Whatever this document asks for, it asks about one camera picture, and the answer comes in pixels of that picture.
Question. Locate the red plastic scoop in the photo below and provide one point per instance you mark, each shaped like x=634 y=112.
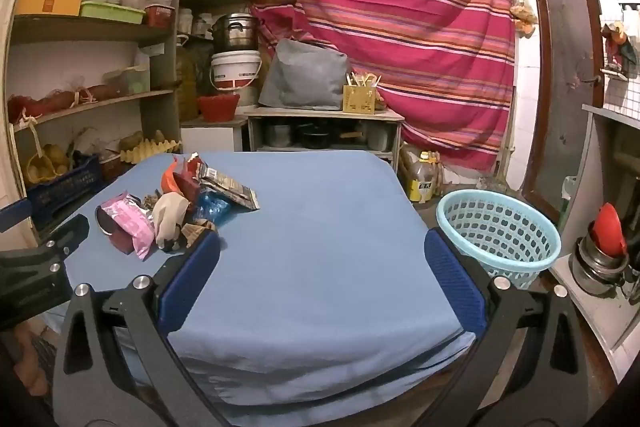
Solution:
x=607 y=229

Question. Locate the clear plastic box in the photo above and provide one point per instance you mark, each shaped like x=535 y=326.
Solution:
x=127 y=82

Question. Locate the maroon box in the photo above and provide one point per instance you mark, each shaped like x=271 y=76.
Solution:
x=120 y=242

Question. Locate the light blue plastic basket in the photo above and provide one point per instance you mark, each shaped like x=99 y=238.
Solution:
x=500 y=227

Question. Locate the green plastic tray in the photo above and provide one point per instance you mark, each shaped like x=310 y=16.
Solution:
x=110 y=12

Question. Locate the blue plastic bag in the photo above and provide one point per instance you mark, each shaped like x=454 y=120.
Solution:
x=212 y=207

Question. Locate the red plastic container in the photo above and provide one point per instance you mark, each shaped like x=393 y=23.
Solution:
x=160 y=16

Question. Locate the pink foil wrapper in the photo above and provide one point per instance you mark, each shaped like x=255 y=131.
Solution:
x=130 y=219

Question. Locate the wooden shelving unit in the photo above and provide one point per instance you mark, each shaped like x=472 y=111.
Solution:
x=100 y=29

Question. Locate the yellow box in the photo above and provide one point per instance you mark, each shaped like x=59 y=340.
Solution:
x=47 y=4

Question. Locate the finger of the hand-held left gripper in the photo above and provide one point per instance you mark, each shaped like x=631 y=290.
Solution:
x=67 y=234
x=15 y=213

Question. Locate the yellow basket of potatoes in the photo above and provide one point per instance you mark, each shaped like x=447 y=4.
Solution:
x=47 y=164

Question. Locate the beige crumpled paper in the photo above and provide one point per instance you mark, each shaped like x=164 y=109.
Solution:
x=167 y=212

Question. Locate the white cabinet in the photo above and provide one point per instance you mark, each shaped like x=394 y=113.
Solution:
x=207 y=137

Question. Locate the red net bag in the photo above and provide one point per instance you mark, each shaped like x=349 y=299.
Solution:
x=55 y=99

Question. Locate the brown crumpled wrapper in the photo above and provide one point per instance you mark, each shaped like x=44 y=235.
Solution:
x=197 y=229

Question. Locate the blue plastic crate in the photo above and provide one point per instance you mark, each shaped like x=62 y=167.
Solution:
x=65 y=192

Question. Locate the small steel pot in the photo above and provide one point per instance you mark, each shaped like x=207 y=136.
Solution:
x=278 y=135

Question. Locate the white plastic bucket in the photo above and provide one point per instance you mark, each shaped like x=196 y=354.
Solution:
x=235 y=72

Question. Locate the black pan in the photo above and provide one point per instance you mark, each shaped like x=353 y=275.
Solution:
x=314 y=138

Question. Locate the yellow utensil holder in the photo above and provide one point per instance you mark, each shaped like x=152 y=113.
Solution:
x=359 y=99

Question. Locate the grey cushion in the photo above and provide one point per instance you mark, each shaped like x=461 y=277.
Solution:
x=305 y=74

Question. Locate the hanging garlic bunch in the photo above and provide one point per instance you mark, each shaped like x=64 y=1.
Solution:
x=524 y=19

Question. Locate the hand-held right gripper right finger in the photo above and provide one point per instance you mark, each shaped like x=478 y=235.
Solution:
x=452 y=282

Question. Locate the steel cooking pot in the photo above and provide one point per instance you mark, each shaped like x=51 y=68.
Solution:
x=235 y=32

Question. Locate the large oil jug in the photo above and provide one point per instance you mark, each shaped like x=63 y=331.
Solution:
x=186 y=82

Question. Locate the orange snack packet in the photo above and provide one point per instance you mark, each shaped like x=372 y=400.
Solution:
x=169 y=179

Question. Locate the stacked steel pots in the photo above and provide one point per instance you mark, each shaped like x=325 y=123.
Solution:
x=597 y=267

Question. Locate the yellow egg carton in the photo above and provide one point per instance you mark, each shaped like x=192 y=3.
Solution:
x=150 y=149

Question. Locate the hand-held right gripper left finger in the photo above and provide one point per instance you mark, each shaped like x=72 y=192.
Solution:
x=192 y=279

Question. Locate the red striped cloth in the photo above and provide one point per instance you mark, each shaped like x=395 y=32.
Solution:
x=390 y=32

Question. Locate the black and white wrapper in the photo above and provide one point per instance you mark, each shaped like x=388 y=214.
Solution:
x=230 y=189

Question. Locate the low wooden shelf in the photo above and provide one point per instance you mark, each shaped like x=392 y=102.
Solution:
x=325 y=113

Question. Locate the red plastic basin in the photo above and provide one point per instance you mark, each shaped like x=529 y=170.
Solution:
x=217 y=107

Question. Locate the red foil wrapper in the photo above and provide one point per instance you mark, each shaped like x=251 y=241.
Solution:
x=187 y=184

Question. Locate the yellow oil bottle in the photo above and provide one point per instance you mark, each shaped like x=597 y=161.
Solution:
x=424 y=182

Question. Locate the brown framed door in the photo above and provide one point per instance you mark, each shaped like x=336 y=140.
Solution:
x=565 y=82

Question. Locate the blue tablecloth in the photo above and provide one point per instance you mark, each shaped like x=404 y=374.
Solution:
x=325 y=232

